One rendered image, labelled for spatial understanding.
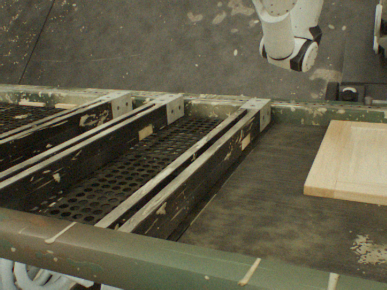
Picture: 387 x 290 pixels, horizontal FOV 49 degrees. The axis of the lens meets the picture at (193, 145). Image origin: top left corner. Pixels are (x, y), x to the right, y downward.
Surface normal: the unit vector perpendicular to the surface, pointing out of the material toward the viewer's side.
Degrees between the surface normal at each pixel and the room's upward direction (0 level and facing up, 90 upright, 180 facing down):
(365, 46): 0
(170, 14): 0
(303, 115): 37
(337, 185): 53
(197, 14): 0
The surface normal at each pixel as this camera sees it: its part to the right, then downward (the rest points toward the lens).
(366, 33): -0.33, -0.32
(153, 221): 0.92, 0.09
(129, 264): -0.39, 0.31
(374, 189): -0.04, -0.94
